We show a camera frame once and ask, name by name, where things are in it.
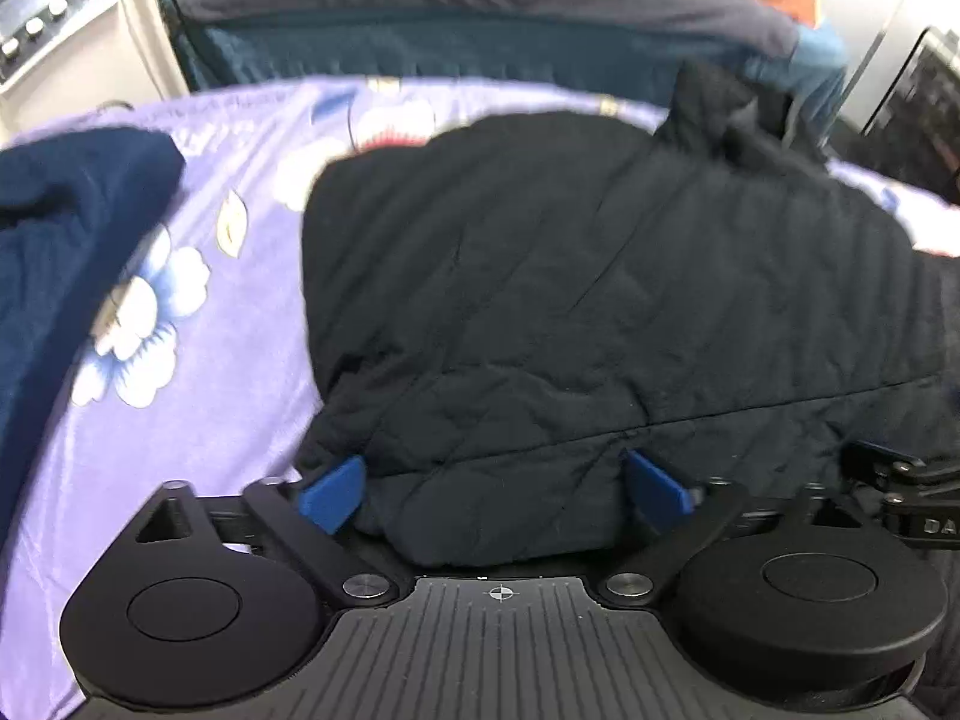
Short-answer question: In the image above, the black quilted jacket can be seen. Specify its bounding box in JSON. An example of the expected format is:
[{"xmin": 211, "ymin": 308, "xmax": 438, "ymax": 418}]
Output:
[{"xmin": 296, "ymin": 60, "xmax": 960, "ymax": 571}]

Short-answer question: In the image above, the dark grey blanket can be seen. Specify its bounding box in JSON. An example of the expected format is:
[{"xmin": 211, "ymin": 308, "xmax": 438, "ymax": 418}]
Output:
[{"xmin": 176, "ymin": 0, "xmax": 797, "ymax": 55}]

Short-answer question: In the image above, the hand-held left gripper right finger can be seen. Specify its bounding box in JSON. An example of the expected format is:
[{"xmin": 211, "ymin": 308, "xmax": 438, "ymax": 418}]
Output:
[{"xmin": 600, "ymin": 448, "xmax": 875, "ymax": 608}]

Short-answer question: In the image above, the black wire rack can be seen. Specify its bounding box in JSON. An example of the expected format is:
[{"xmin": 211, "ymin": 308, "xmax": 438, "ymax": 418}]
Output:
[{"xmin": 862, "ymin": 26, "xmax": 960, "ymax": 205}]

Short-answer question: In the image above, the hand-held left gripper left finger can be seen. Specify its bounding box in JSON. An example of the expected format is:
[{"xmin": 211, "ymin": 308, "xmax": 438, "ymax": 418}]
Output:
[{"xmin": 133, "ymin": 456, "xmax": 402, "ymax": 608}]

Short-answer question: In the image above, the purple floral bed sheet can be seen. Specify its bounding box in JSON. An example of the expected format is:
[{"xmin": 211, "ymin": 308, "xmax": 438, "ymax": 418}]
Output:
[{"xmin": 0, "ymin": 75, "xmax": 960, "ymax": 720}]

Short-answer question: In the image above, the teal bed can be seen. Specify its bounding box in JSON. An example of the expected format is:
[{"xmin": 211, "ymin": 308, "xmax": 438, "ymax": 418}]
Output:
[{"xmin": 154, "ymin": 0, "xmax": 853, "ymax": 130}]

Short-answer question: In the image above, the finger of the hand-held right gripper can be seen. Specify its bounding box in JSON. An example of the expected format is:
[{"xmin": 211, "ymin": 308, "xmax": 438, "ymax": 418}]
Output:
[{"xmin": 841, "ymin": 439, "xmax": 929, "ymax": 485}]

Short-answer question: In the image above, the white machine with knobs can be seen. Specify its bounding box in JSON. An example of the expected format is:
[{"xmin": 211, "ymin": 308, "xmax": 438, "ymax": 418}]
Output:
[{"xmin": 0, "ymin": 0, "xmax": 188, "ymax": 140}]

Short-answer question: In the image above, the navy blue cloth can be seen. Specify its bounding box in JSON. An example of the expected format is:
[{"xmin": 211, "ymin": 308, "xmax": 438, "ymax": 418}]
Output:
[{"xmin": 0, "ymin": 127, "xmax": 187, "ymax": 535}]

